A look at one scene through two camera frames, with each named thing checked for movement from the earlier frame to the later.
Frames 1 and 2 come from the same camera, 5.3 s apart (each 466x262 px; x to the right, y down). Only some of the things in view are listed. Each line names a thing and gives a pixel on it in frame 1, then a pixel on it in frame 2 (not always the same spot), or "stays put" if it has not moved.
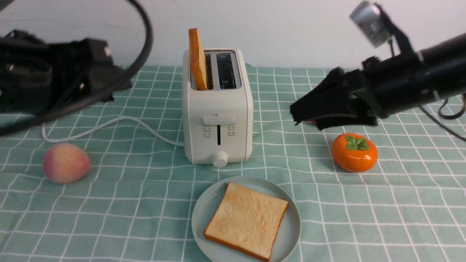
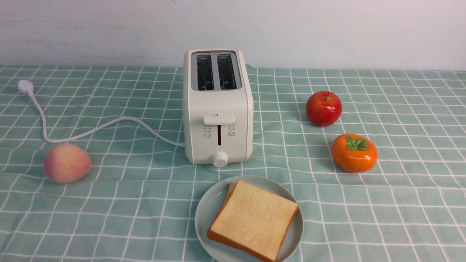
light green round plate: x=288 y=234 stays put
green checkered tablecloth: x=137 y=203 stays put
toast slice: x=197 y=62 to x=253 y=221
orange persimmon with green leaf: x=354 y=153 stays put
